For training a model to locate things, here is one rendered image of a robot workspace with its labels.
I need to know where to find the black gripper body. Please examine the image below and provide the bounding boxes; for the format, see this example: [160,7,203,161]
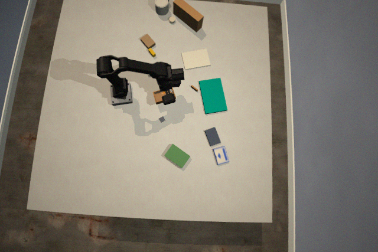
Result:
[158,81,175,105]

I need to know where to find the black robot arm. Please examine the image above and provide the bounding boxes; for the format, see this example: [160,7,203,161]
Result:
[96,55,184,99]

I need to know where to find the wooden ball-in-hole puzzle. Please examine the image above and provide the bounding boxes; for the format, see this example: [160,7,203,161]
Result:
[153,88,176,104]

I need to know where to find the beige mug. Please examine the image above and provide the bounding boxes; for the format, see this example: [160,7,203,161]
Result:
[155,0,169,15]

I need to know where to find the small yellow block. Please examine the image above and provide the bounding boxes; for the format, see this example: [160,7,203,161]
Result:
[148,48,156,57]

